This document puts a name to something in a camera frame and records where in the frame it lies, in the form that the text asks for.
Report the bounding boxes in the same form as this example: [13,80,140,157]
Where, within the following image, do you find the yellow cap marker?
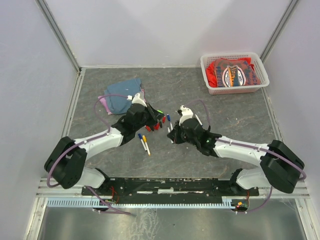
[142,135,151,156]

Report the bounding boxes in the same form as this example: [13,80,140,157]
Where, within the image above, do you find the blue cloth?
[104,78,142,115]

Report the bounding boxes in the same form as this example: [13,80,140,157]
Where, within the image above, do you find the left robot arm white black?
[44,103,165,195]

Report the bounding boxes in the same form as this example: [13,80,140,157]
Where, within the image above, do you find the purple cable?
[186,98,307,215]
[46,93,137,215]

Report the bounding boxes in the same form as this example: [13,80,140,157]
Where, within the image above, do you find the pink cloth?
[99,89,145,115]

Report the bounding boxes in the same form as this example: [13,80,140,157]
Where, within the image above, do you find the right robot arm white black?
[167,118,306,196]

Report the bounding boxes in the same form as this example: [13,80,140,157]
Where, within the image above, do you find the red printed cloth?
[205,57,261,88]

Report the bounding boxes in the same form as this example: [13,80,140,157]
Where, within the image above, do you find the white plastic basket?
[200,52,270,95]

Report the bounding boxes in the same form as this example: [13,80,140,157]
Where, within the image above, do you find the aluminium rail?
[36,178,310,199]

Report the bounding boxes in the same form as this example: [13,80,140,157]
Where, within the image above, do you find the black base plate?
[94,177,259,203]

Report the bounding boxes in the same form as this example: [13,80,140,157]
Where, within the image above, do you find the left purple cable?
[46,93,137,215]

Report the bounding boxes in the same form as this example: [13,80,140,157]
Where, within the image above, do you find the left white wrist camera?
[126,92,147,107]

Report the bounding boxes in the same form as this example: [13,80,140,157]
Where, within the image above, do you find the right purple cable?
[186,98,307,215]

